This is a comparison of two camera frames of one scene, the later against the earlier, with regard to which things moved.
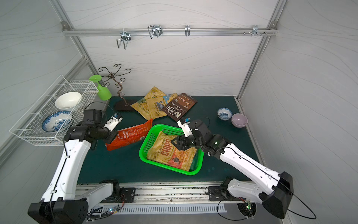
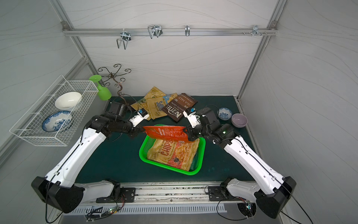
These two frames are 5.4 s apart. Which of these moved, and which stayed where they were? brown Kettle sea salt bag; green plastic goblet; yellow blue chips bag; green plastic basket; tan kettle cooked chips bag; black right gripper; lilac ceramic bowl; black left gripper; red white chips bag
Moved: red white chips bag; black left gripper; black right gripper
Stayed: yellow blue chips bag; brown Kettle sea salt bag; green plastic basket; tan kettle cooked chips bag; green plastic goblet; lilac ceramic bowl
